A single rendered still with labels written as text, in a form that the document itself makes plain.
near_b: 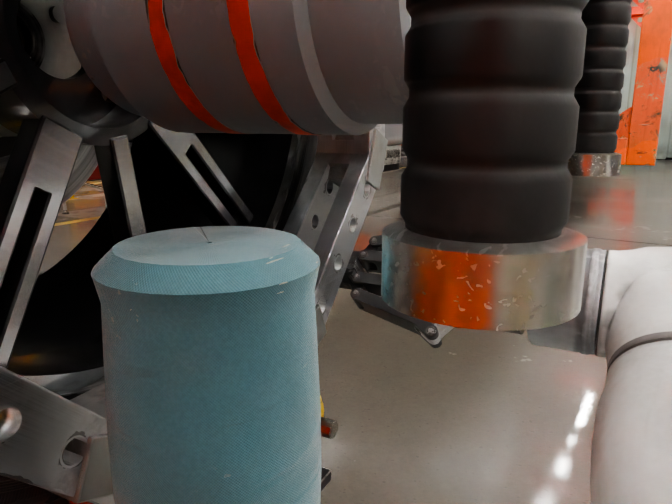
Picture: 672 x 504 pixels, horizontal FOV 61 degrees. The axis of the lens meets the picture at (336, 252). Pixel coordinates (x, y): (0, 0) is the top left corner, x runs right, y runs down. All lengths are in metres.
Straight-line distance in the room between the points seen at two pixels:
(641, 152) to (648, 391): 3.53
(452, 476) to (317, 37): 1.22
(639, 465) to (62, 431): 0.31
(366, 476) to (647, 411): 1.04
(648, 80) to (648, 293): 3.47
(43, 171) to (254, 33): 0.19
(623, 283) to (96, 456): 0.38
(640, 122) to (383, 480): 3.00
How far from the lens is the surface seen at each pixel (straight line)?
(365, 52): 0.27
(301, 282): 0.21
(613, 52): 0.45
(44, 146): 0.42
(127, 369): 0.22
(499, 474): 1.43
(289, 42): 0.27
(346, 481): 1.36
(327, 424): 0.54
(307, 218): 0.55
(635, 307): 0.47
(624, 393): 0.42
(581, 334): 0.50
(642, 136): 3.91
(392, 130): 1.05
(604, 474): 0.39
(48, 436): 0.31
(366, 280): 0.56
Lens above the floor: 0.79
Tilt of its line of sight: 13 degrees down
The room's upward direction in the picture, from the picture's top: straight up
